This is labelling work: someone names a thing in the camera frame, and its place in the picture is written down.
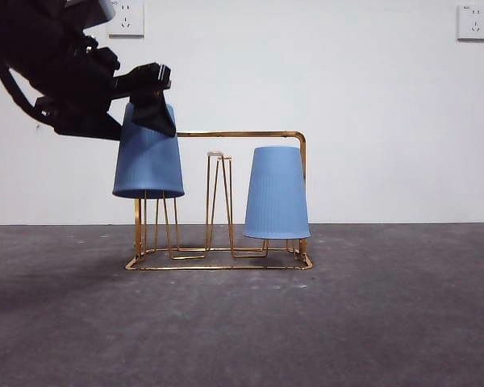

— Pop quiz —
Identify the gold wire cup rack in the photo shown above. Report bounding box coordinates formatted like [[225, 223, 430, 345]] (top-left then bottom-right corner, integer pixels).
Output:
[[124, 129, 314, 272]]

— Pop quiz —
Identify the blue ribbed plastic cup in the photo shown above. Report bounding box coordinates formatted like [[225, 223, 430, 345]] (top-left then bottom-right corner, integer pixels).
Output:
[[111, 102, 186, 199], [242, 145, 311, 239]]

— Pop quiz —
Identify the white wall socket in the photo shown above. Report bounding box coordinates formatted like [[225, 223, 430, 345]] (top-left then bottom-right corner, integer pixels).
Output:
[[107, 0, 145, 40], [457, 3, 484, 42]]

